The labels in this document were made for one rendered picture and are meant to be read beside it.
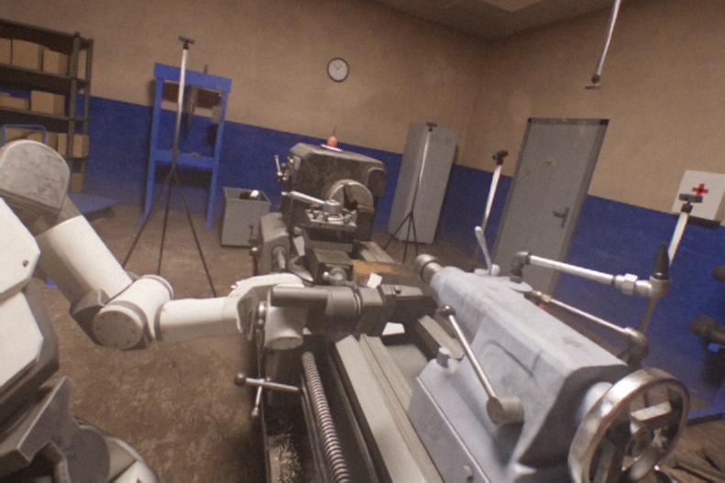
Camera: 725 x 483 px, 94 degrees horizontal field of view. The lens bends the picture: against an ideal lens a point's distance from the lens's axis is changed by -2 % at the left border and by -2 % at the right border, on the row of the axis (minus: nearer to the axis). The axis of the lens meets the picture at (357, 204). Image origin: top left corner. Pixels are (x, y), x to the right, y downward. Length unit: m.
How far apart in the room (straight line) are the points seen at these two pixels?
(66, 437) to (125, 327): 0.15
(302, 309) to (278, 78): 4.76
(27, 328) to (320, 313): 0.40
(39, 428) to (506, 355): 0.71
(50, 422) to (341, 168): 1.66
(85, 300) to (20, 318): 0.13
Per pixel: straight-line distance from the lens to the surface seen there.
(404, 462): 0.85
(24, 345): 0.61
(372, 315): 0.70
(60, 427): 0.68
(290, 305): 0.62
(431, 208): 5.59
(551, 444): 0.76
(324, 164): 1.99
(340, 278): 1.09
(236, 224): 4.03
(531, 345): 0.72
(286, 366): 1.27
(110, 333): 0.70
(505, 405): 0.70
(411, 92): 5.82
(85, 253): 0.72
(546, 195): 4.81
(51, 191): 0.72
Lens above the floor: 1.44
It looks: 10 degrees down
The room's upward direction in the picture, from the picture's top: 11 degrees clockwise
